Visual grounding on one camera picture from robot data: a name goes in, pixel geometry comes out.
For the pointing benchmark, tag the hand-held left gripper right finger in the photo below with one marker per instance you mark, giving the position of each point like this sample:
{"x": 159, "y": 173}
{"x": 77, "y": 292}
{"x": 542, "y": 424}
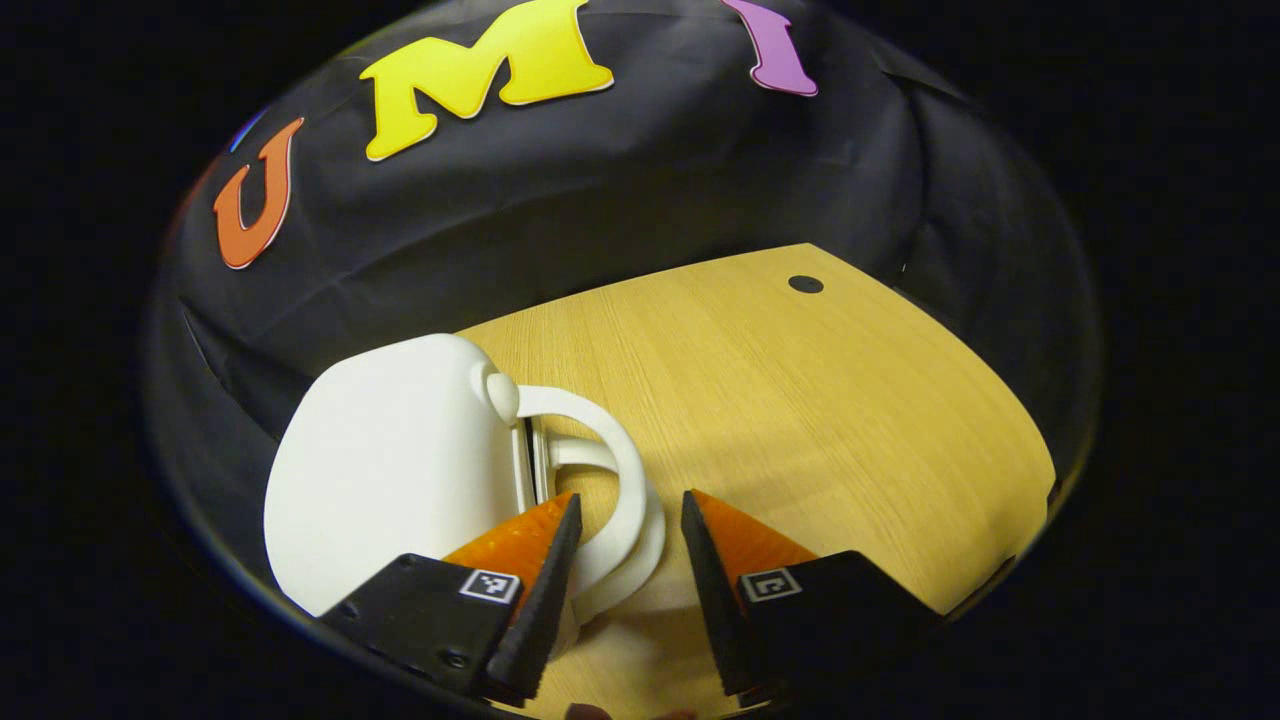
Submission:
{"x": 715, "y": 600}

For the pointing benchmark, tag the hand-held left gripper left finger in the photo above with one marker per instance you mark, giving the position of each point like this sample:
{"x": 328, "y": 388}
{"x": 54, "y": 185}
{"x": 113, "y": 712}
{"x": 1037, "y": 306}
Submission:
{"x": 545, "y": 610}

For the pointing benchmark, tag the white suitcase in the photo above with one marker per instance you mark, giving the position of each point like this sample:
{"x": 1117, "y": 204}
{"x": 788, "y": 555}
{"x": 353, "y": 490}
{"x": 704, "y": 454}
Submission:
{"x": 390, "y": 470}

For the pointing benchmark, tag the black backdrop cloth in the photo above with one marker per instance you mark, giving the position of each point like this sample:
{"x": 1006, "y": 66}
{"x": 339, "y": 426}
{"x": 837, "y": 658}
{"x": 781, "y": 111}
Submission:
{"x": 600, "y": 180}

